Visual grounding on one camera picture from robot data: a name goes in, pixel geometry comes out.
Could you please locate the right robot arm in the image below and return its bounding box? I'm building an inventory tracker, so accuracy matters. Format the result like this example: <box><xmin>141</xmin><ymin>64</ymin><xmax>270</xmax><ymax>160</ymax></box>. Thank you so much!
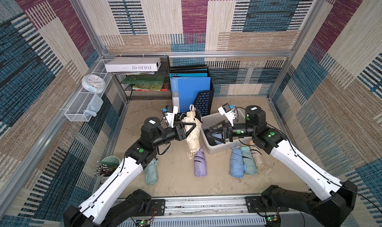
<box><xmin>208</xmin><ymin>104</ymin><xmax>359</xmax><ymax>227</ymax></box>

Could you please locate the blue folder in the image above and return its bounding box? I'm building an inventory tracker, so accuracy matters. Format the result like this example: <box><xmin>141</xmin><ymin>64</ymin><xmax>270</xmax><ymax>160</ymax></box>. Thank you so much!
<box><xmin>170</xmin><ymin>77</ymin><xmax>211</xmax><ymax>113</ymax></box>

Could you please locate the beige umbrella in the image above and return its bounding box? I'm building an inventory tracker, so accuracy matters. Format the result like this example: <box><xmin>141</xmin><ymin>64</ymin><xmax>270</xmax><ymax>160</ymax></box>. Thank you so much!
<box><xmin>249</xmin><ymin>140</ymin><xmax>265</xmax><ymax>169</ymax></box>

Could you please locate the white round clock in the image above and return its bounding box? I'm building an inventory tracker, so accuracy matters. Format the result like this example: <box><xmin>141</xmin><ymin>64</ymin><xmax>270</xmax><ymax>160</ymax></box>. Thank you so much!
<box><xmin>81</xmin><ymin>74</ymin><xmax>106</xmax><ymax>94</ymax></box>

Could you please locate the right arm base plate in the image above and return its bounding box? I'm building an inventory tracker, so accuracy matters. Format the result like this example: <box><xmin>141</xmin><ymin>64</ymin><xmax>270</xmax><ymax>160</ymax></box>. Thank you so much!
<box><xmin>244</xmin><ymin>196</ymin><xmax>289</xmax><ymax>213</ymax></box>

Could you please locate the light blue cloth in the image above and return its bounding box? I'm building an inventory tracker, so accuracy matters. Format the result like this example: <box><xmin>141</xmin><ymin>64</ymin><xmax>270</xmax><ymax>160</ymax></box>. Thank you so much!
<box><xmin>83</xmin><ymin>95</ymin><xmax>103</xmax><ymax>118</ymax></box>

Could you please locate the black file holder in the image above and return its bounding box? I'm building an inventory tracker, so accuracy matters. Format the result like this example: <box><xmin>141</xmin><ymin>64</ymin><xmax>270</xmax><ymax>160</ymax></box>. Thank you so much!
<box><xmin>169</xmin><ymin>65</ymin><xmax>214</xmax><ymax>116</ymax></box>

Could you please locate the purple umbrella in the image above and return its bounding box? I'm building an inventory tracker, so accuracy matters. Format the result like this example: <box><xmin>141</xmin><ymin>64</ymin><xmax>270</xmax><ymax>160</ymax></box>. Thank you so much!
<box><xmin>194</xmin><ymin>148</ymin><xmax>208</xmax><ymax>177</ymax></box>

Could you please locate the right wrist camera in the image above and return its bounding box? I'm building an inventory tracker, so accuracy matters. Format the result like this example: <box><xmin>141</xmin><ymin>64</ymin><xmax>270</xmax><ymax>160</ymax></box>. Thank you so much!
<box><xmin>218</xmin><ymin>103</ymin><xmax>237</xmax><ymax>127</ymax></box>

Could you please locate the white wire basket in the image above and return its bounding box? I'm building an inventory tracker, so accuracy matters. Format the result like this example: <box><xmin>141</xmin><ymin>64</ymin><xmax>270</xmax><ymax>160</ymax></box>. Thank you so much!
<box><xmin>64</xmin><ymin>58</ymin><xmax>112</xmax><ymax>122</ymax></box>

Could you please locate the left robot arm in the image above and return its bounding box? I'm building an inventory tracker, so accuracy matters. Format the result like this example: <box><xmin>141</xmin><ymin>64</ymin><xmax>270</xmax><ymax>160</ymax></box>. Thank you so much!
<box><xmin>63</xmin><ymin>117</ymin><xmax>197</xmax><ymax>227</ymax></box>

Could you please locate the white folio box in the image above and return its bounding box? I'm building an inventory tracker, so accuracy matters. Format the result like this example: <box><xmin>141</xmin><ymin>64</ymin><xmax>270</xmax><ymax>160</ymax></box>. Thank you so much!
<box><xmin>105</xmin><ymin>57</ymin><xmax>161</xmax><ymax>73</ymax></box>

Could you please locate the blue umbrella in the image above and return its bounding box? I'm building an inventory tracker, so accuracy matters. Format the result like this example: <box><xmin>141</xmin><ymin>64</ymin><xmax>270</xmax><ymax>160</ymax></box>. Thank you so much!
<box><xmin>230</xmin><ymin>148</ymin><xmax>245</xmax><ymax>178</ymax></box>

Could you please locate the white plastic storage box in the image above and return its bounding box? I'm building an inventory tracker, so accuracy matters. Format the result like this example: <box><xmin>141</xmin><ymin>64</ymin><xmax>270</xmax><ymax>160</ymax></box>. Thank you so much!
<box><xmin>201</xmin><ymin>113</ymin><xmax>251</xmax><ymax>154</ymax></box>

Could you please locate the teal umbrella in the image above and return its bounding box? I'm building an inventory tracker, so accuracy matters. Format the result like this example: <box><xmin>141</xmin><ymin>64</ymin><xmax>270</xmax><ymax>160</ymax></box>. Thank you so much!
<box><xmin>241</xmin><ymin>146</ymin><xmax>258</xmax><ymax>175</ymax></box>

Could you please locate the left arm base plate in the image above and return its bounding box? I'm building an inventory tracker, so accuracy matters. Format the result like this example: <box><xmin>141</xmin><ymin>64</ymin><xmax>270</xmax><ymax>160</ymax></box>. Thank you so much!
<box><xmin>146</xmin><ymin>199</ymin><xmax>166</xmax><ymax>217</ymax></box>

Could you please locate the green open umbrella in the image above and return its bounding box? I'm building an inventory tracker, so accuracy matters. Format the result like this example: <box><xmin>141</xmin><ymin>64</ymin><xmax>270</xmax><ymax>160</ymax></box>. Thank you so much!
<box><xmin>94</xmin><ymin>156</ymin><xmax>120</xmax><ymax>178</ymax></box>

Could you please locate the cream umbrella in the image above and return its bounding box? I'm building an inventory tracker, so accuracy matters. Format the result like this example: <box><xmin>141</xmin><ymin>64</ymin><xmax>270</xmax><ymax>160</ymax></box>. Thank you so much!
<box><xmin>181</xmin><ymin>105</ymin><xmax>202</xmax><ymax>159</ymax></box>

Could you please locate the black wire shelf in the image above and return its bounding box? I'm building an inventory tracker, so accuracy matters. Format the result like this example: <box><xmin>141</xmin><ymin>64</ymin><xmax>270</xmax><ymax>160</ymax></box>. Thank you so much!
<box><xmin>116</xmin><ymin>57</ymin><xmax>171</xmax><ymax>101</ymax></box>

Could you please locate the mint green umbrella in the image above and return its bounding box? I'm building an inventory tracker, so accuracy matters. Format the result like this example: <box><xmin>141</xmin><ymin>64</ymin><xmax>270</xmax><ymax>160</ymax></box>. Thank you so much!
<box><xmin>145</xmin><ymin>158</ymin><xmax>158</xmax><ymax>185</ymax></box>

